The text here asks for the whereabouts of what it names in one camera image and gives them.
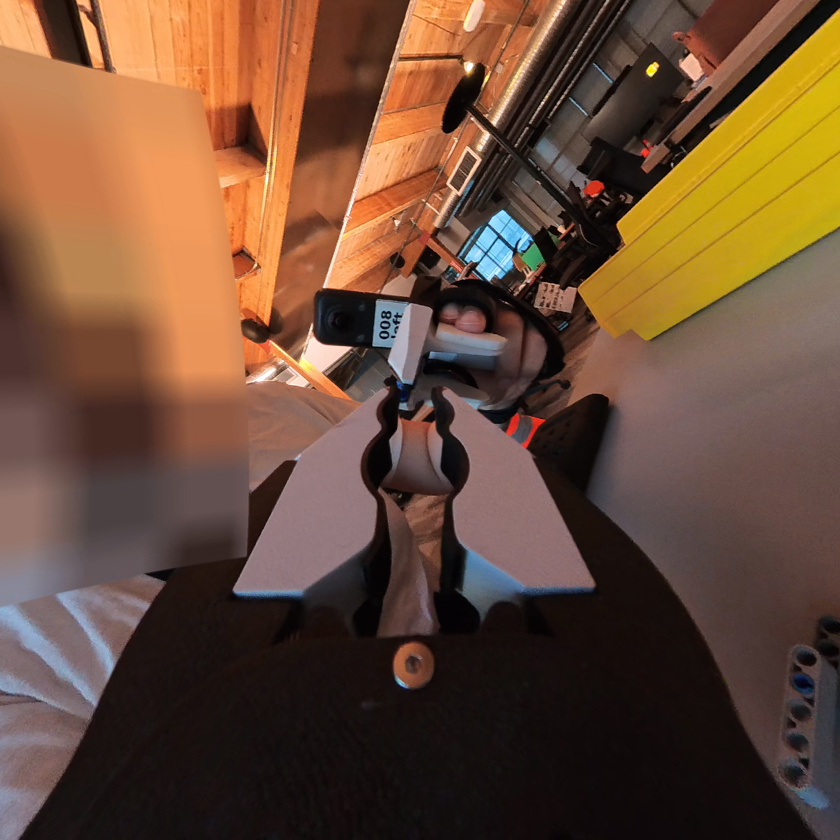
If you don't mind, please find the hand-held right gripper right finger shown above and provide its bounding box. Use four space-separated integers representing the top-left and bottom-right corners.
433 386 599 616

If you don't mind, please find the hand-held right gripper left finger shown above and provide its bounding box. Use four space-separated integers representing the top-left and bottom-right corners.
231 386 396 618

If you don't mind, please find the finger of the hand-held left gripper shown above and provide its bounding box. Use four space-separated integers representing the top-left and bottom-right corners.
412 375 491 421
389 302 435 388

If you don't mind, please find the person's left hand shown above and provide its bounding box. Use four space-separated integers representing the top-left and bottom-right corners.
437 301 553 409

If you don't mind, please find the orange reflective vest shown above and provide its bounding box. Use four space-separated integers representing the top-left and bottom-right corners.
503 411 548 450

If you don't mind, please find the black mesh office chair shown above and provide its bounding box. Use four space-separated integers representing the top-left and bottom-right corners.
525 377 613 494

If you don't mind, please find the grid pane window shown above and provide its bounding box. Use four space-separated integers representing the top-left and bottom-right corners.
457 209 529 282

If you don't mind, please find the white paper sign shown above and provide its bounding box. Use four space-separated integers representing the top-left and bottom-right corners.
533 281 580 314

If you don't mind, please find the white ceiling vent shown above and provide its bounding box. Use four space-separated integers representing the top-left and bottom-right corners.
445 146 484 196

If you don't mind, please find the black floor lamp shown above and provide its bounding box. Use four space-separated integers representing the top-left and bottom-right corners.
440 61 619 252

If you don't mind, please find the yellow plastic bin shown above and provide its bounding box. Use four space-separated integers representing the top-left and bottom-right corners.
576 12 840 342

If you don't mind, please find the dark metal cabinet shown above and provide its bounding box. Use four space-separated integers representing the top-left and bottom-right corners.
581 41 689 193

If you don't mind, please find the grey holed toy beam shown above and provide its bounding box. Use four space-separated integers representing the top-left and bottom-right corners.
776 616 840 809

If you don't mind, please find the silver ceiling duct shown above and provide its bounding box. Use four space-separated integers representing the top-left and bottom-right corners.
433 0 634 227

